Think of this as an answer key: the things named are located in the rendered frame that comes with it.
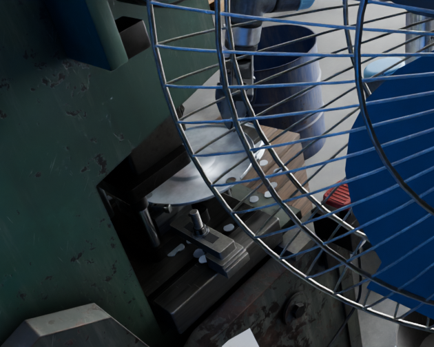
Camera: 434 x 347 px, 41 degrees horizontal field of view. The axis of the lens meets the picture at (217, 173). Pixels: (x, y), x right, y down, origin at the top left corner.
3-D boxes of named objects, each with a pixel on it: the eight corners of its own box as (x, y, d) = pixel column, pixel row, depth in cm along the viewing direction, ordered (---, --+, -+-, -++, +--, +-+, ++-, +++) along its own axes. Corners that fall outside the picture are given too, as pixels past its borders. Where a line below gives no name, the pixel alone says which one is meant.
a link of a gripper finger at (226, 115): (229, 119, 139) (234, 84, 133) (231, 131, 134) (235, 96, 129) (216, 118, 139) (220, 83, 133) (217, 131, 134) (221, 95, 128)
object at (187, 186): (195, 116, 144) (193, 113, 144) (282, 146, 125) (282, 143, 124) (103, 180, 131) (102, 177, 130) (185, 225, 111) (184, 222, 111)
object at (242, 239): (154, 175, 152) (147, 157, 148) (284, 239, 122) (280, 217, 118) (60, 244, 138) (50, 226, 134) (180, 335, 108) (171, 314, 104)
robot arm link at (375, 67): (387, 88, 178) (384, 48, 170) (420, 102, 168) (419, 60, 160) (357, 104, 175) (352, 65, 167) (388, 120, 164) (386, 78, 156)
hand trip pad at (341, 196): (344, 205, 120) (340, 176, 115) (369, 215, 116) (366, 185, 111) (324, 225, 116) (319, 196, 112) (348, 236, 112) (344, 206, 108)
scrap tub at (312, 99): (280, 109, 290) (262, 19, 263) (349, 129, 262) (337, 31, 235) (222, 153, 271) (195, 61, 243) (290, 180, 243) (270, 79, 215)
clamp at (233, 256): (193, 228, 122) (180, 190, 116) (250, 259, 111) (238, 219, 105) (171, 245, 119) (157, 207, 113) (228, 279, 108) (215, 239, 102)
